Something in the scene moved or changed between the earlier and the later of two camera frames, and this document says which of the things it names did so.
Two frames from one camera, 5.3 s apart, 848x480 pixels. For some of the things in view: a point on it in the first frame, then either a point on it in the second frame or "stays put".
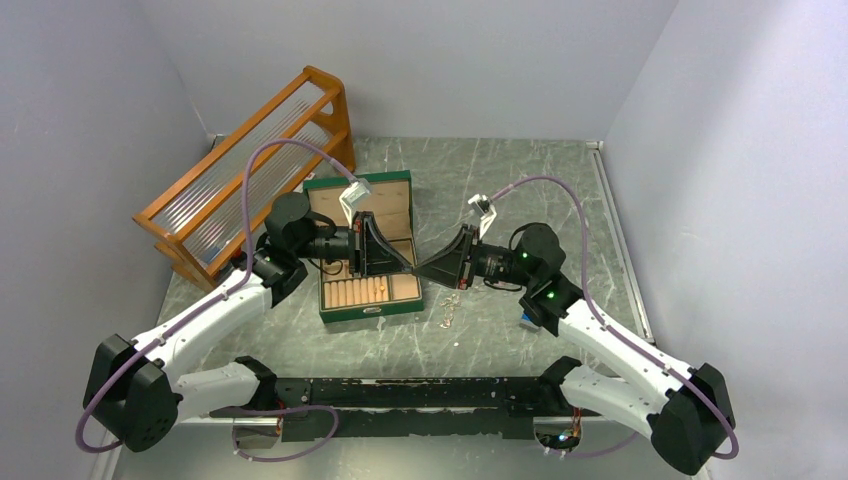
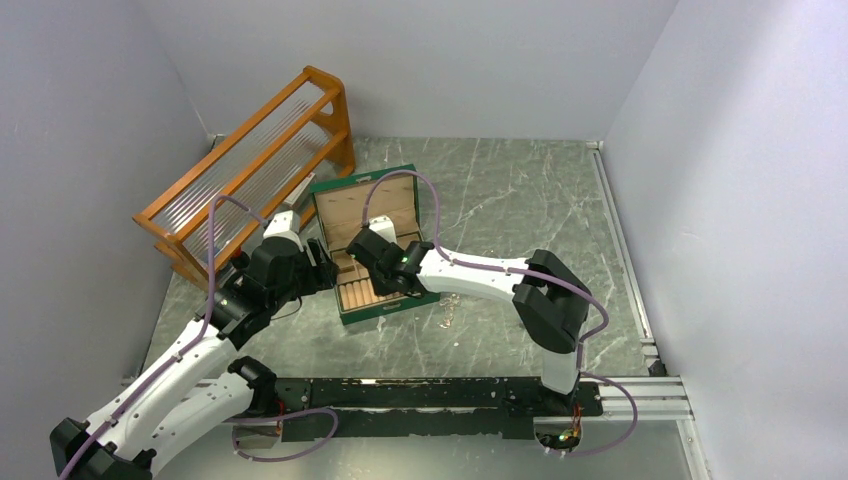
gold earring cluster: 451,302 stays put
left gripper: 369,253 -> 321,276
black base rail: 356,407 stays put
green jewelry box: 345,296 stays put
